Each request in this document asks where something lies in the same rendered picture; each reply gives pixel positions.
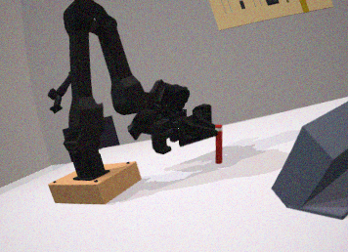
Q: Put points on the red peg with white band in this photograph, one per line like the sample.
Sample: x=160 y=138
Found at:
x=219 y=140

